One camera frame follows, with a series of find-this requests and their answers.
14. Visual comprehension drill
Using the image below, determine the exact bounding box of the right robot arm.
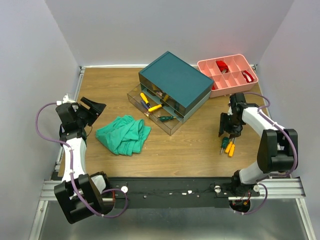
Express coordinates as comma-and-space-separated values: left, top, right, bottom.
218, 93, 298, 196

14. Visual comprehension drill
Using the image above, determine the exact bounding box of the orange screwdriver short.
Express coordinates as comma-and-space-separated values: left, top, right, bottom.
228, 144, 236, 157

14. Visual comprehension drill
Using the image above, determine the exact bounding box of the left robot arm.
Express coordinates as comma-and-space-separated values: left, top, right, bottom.
54, 94, 113, 224

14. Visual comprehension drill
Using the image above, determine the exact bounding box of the clear drawer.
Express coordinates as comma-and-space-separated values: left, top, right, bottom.
127, 84, 184, 136

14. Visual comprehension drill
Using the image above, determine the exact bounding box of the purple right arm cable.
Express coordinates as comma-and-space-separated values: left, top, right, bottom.
233, 91, 299, 217

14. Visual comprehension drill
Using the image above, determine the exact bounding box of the red white item in tray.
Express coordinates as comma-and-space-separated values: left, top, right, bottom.
242, 70, 254, 83

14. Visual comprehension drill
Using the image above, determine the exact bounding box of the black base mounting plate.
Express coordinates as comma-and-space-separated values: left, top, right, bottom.
108, 177, 260, 209

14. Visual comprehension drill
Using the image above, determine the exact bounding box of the aluminium rail frame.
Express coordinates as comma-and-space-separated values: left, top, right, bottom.
27, 65, 316, 240

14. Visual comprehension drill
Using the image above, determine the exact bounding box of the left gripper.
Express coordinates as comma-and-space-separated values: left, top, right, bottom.
74, 96, 106, 126

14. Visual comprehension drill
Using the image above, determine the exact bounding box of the green cloth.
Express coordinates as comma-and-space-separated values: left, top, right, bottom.
95, 115, 151, 156

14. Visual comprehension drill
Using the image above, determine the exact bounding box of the green small screwdriver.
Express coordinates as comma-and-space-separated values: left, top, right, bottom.
220, 137, 230, 154

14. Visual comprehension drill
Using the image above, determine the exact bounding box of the teal drawer cabinet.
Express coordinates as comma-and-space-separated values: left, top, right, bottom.
138, 51, 214, 115

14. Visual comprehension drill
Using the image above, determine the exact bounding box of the orange screwdriver long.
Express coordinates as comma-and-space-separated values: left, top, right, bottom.
224, 137, 236, 154

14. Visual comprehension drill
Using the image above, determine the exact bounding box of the green long screwdriver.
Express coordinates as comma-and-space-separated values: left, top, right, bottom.
157, 116, 180, 123

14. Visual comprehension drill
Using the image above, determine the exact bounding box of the pink divided organizer tray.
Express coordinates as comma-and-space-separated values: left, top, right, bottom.
197, 54, 259, 98

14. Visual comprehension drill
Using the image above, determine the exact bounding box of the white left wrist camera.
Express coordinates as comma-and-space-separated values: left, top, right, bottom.
56, 93, 76, 106

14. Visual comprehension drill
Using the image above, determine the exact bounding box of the yellow screwdriver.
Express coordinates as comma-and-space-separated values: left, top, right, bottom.
148, 104, 163, 113
140, 92, 151, 108

